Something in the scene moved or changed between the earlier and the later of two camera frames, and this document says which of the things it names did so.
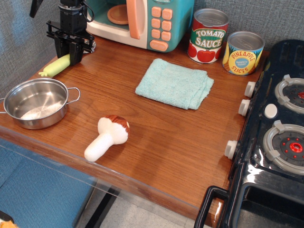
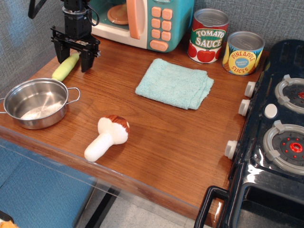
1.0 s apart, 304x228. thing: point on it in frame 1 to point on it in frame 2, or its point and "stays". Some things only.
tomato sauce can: [208, 31] stays
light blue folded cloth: [184, 87] stays
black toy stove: [266, 189] stays
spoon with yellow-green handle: [56, 67] to [61, 71]
